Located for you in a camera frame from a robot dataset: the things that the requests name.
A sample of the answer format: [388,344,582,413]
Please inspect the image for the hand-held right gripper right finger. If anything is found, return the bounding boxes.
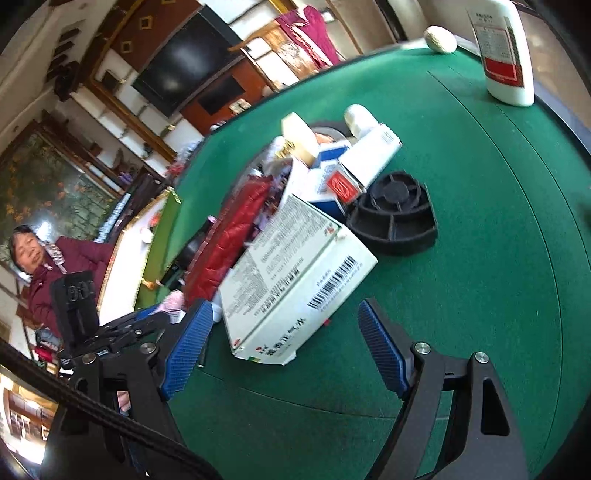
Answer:
[358,299,529,480]

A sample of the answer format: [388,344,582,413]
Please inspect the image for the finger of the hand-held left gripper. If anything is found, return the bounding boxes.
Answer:
[98,307,186,354]

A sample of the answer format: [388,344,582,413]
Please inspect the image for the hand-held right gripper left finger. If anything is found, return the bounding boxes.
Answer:
[46,299,215,480]

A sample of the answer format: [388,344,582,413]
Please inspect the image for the white gold-edged tray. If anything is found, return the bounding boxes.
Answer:
[98,188,184,315]

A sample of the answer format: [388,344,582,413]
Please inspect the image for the large white medicine box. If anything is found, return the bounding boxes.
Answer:
[217,194,379,366]

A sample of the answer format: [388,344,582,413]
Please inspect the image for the red foil packet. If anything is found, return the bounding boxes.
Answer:
[185,178,278,306]

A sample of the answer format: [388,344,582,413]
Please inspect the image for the black sectioned plastic holder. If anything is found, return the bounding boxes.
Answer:
[345,171,439,257]

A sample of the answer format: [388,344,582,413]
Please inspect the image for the blue white carton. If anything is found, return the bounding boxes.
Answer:
[305,142,370,217]

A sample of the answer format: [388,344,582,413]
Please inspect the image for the small white pill bottle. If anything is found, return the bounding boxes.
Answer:
[344,105,380,137]

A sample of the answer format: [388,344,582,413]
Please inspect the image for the white bottle red label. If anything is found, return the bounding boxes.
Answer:
[465,0,536,108]

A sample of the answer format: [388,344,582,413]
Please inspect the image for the dark wooden furniture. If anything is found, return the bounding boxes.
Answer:
[96,173,163,246]

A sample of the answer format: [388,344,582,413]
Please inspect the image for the large landscape painting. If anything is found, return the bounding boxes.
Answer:
[0,133,117,241]

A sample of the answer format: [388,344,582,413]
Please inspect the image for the long white carton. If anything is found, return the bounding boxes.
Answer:
[338,124,402,186]

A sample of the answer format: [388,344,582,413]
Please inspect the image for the grey round disc black rim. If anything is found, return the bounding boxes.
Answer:
[308,121,357,145]

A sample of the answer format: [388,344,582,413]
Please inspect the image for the cream rectangular block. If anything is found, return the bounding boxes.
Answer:
[281,113,320,165]

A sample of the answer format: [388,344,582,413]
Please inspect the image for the black flat television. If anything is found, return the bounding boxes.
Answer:
[131,11,246,119]

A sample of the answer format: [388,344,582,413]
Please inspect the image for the white textured ball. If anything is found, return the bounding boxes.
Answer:
[424,26,458,55]

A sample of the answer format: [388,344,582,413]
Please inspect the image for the magenta fringed cloth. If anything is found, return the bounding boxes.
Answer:
[276,6,345,71]

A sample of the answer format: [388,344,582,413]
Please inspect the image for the black braided cable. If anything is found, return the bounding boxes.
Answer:
[0,340,223,480]

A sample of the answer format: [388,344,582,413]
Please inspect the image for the small black wall panel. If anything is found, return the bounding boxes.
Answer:
[196,75,246,116]

